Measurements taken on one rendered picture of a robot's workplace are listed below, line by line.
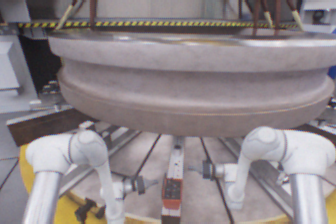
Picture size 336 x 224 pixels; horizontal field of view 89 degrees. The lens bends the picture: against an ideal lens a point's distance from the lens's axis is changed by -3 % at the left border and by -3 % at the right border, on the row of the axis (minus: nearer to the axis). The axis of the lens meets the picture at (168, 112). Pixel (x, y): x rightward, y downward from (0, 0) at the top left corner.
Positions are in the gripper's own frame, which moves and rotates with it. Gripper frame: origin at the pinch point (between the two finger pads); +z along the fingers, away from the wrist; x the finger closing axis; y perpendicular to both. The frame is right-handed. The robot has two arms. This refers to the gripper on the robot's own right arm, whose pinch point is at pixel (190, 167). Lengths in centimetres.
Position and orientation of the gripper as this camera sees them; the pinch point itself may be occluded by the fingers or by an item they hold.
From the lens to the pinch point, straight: 131.2
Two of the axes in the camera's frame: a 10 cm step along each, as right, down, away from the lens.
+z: -9.9, -0.6, 1.0
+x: -1.2, 4.6, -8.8
